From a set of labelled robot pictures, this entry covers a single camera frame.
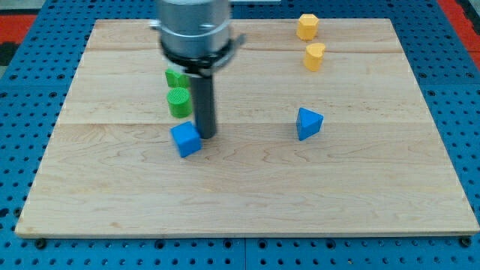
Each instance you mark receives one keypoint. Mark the green cylinder block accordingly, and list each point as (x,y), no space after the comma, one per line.
(179,102)

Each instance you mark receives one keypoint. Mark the yellow hexagon block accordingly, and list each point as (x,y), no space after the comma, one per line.
(307,27)

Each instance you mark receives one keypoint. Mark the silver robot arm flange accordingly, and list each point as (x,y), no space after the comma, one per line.
(196,36)

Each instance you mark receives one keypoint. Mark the blue cube block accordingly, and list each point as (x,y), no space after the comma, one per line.
(186,138)

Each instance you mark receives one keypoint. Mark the green star block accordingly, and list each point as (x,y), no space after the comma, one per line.
(175,79)

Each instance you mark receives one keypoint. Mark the yellow heart block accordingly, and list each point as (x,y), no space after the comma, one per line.
(313,56)

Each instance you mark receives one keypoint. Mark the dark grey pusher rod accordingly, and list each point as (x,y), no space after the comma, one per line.
(203,99)

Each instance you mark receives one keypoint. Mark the blue triangle block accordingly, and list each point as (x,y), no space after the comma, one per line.
(308,123)

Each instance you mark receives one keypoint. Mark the wooden board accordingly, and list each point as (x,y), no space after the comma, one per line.
(377,167)

